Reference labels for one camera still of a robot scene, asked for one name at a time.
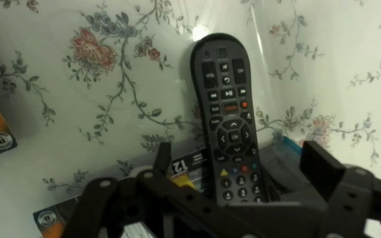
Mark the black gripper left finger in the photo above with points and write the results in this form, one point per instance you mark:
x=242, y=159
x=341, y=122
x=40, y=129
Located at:
x=163, y=159

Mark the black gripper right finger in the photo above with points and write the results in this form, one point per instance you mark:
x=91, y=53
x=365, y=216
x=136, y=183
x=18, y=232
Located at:
x=320, y=170

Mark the black remote control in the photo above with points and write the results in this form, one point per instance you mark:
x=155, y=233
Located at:
x=230, y=110

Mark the clear plastic storage container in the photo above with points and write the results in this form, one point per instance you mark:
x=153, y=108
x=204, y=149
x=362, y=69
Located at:
x=255, y=67

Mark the small black box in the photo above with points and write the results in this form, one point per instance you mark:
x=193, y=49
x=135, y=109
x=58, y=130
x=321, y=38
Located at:
x=278, y=176

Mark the floral bedsheet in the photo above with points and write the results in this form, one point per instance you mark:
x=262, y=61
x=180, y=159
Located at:
x=89, y=48

